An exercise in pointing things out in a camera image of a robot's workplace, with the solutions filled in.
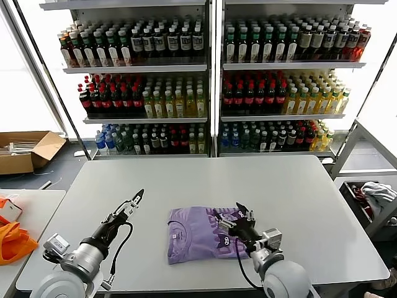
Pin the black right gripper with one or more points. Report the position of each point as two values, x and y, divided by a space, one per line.
245 231

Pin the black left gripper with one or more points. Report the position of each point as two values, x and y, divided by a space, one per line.
111 228

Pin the purple t-shirt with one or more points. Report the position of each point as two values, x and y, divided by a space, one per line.
192 245

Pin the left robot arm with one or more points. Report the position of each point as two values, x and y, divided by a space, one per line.
62 279

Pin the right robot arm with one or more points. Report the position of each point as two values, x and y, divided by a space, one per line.
285 279

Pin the blue label water bottle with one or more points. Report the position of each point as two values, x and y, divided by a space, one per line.
111 144
235 142
101 143
225 142

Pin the small white floor item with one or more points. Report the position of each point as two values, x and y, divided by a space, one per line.
81 153

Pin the small cola bottle red label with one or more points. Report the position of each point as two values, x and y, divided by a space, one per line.
175 141
185 141

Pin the small yellow drink bottle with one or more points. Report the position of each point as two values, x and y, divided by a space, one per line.
201 143
318 142
193 144
328 141

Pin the grey floor strip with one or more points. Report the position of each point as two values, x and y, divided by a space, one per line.
47 184

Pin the yellow juice bottle white cap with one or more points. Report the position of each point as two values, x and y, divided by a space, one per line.
345 102
313 103
324 103
302 103
335 103
191 105
180 105
169 106
158 106
201 104
148 107
291 104

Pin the open cardboard box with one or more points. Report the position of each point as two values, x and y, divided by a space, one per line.
46 149

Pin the cola bottle red cap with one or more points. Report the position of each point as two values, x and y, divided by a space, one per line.
105 101
249 99
228 99
239 99
281 98
137 101
84 102
127 101
260 98
95 102
117 101
271 98

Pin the black storage bin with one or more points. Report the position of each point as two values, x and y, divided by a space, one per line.
350 198

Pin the white and orange carton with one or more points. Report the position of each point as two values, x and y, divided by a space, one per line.
12 212

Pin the orange fabric bag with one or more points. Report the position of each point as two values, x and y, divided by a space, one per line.
15 245

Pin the red crumpled garment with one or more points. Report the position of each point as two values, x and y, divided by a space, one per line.
358 194

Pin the white sticks in carton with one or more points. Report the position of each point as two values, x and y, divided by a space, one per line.
12 149

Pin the grey metal shelf rack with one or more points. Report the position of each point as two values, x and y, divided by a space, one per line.
291 65
136 69

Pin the white crumpled garment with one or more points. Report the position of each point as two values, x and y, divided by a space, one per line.
378 195

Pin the dark bottle green band label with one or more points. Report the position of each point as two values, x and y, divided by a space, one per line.
269 46
281 46
88 51
125 49
243 46
76 51
256 46
101 49
231 46
113 49
292 46

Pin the dark bottle black white label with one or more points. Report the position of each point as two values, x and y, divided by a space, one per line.
159 44
137 45
173 43
149 44
186 43
198 43

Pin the red tea bottle white cap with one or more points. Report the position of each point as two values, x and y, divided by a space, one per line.
65 51
363 45

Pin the dark bottle beige label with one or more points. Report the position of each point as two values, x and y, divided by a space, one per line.
306 43
318 43

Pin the dark bottle grey label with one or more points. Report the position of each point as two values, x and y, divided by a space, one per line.
330 43
353 43
342 43

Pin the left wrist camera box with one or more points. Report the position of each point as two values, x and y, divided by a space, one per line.
57 245

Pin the dark slanted frame post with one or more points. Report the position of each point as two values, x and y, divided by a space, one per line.
59 93

